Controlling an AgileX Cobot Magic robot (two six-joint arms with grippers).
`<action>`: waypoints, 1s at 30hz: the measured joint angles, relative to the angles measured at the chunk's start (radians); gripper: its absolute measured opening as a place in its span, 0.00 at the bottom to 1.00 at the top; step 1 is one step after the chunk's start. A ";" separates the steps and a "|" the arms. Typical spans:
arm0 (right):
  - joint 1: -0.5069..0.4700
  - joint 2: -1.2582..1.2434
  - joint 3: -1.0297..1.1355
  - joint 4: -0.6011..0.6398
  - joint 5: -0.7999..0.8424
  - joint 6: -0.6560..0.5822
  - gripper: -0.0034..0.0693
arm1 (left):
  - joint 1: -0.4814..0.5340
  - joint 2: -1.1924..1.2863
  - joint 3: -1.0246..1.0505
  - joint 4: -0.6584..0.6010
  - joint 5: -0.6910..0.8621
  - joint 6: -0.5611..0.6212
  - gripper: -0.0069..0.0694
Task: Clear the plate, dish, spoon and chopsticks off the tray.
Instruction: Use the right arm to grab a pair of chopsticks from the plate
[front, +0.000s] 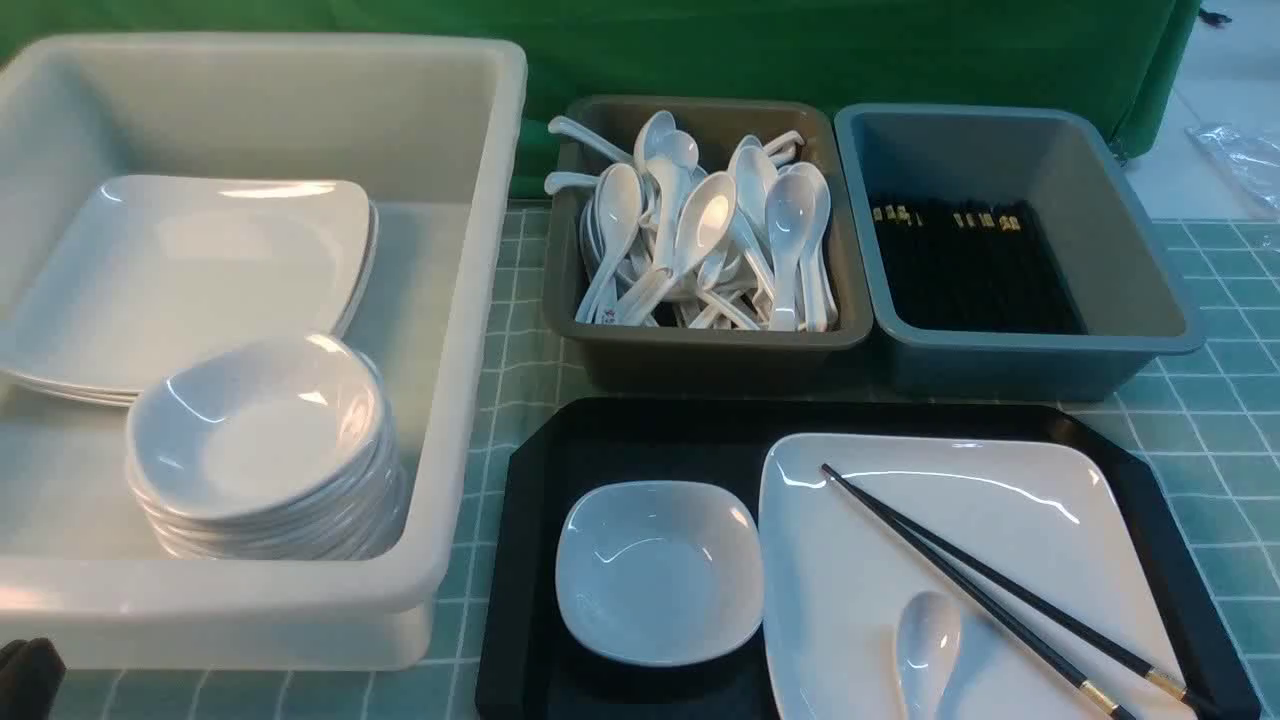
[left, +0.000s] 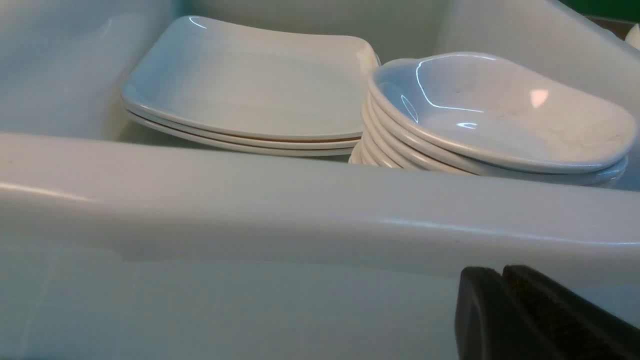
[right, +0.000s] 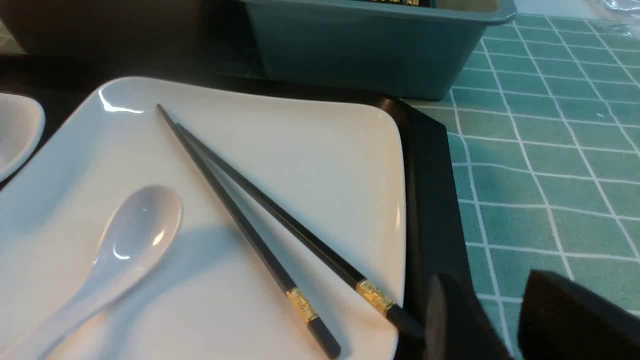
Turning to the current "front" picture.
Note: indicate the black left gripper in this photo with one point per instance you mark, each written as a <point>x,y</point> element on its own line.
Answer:
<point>31,674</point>

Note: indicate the white ceramic spoon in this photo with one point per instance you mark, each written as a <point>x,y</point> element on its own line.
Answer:
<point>926,648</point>

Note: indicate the large white rice plate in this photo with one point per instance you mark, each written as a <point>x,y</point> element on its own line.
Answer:
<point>837,579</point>

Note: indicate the stack of white bowls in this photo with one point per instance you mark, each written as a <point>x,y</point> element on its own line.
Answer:
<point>283,449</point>

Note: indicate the stack of white square plates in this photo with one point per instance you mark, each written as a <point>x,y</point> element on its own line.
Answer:
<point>154,273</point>

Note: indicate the black serving tray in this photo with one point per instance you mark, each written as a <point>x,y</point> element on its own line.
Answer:
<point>532,668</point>

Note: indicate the small white square bowl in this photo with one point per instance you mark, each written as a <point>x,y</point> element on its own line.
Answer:
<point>660,573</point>

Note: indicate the brown plastic spoon bin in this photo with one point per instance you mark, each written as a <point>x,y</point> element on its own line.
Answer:
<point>702,361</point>

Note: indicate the large white plastic tub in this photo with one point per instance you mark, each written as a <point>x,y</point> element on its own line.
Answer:
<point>428,125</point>

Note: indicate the white spoon left of bin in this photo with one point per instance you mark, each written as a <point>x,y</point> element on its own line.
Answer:
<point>619,203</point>

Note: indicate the white spoon of bin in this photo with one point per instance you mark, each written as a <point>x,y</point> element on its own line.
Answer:
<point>789,217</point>
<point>619,203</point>
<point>704,221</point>

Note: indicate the white spoon centre of bin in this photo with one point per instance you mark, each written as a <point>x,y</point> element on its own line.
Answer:
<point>704,221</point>

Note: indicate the white spoon right of bin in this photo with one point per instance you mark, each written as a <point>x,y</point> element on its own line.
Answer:
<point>789,217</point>

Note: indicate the pile of black chopsticks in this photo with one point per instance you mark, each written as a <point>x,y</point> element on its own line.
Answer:
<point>971,266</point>

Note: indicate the blue-grey plastic chopstick bin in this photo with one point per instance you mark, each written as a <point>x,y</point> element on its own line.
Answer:
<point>1128,295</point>

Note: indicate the green cloth backdrop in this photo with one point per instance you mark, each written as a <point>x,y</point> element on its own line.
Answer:
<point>1111,62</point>

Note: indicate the clear plastic bag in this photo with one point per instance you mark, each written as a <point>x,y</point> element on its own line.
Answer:
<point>1247,155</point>

